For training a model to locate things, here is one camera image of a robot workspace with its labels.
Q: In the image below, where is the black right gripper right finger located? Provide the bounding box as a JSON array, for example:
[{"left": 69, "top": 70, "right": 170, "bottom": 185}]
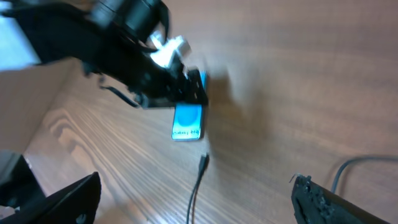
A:
[{"left": 291, "top": 175, "right": 386, "bottom": 224}]

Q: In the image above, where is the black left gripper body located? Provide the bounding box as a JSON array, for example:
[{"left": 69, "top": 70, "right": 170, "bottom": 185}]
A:
[{"left": 118, "top": 55, "right": 208, "bottom": 108}]

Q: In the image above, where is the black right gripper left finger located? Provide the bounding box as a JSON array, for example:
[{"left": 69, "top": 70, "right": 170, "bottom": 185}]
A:
[{"left": 1, "top": 172, "right": 101, "bottom": 224}]

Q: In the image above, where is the blue Galaxy smartphone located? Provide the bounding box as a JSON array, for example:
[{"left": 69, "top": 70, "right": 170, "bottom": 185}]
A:
[{"left": 170, "top": 70, "right": 208, "bottom": 142}]

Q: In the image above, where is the black USB charging cable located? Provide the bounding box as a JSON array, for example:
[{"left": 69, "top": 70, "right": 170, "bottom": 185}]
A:
[{"left": 185, "top": 152, "right": 210, "bottom": 224}]

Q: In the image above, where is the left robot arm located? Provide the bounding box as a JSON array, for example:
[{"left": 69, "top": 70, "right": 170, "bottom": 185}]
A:
[{"left": 3, "top": 1, "right": 208, "bottom": 108}]

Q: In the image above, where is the black left camera cable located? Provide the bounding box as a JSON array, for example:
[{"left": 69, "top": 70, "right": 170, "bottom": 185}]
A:
[{"left": 99, "top": 83, "right": 139, "bottom": 109}]

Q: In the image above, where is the black camera cable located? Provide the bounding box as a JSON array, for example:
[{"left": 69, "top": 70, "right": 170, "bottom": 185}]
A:
[
  {"left": 330, "top": 155, "right": 398, "bottom": 194},
  {"left": 99, "top": 83, "right": 139, "bottom": 109}
]

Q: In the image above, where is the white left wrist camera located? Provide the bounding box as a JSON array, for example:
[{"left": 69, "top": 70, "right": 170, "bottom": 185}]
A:
[{"left": 149, "top": 30, "right": 191, "bottom": 68}]

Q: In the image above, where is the black right camera cable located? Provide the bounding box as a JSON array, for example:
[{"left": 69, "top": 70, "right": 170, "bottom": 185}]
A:
[{"left": 330, "top": 155, "right": 398, "bottom": 194}]

